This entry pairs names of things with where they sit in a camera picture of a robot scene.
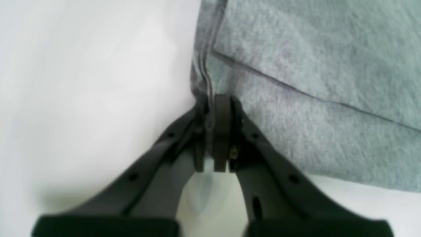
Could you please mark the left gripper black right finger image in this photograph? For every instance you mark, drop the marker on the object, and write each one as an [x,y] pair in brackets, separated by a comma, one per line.
[280,201]

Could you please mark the left gripper left finger image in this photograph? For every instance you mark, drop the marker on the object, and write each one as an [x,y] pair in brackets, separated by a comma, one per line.
[143,201]

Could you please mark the grey t-shirt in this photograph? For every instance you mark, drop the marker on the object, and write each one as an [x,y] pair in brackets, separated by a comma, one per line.
[333,84]

